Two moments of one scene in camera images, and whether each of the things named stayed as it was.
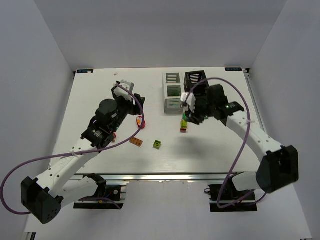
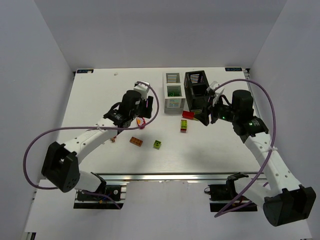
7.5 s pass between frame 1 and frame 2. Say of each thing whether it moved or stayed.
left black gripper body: moved
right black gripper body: moved
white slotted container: stayed
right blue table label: stayed
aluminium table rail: stayed
